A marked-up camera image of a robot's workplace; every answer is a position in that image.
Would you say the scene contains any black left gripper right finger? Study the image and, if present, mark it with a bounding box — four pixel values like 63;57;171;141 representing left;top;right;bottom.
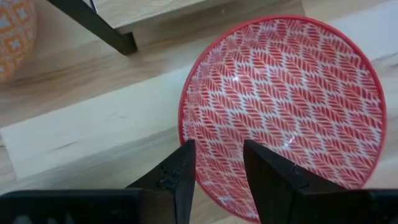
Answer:
243;139;398;224

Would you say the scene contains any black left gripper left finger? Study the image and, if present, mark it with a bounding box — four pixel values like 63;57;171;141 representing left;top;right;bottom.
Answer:
0;139;197;224

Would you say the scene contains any red herringbone grey patterned bowl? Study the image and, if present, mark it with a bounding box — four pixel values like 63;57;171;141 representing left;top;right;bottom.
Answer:
178;14;387;223

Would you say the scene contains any blue inside orange patterned bowl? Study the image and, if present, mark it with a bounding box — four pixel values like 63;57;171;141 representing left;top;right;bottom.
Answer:
0;0;37;83

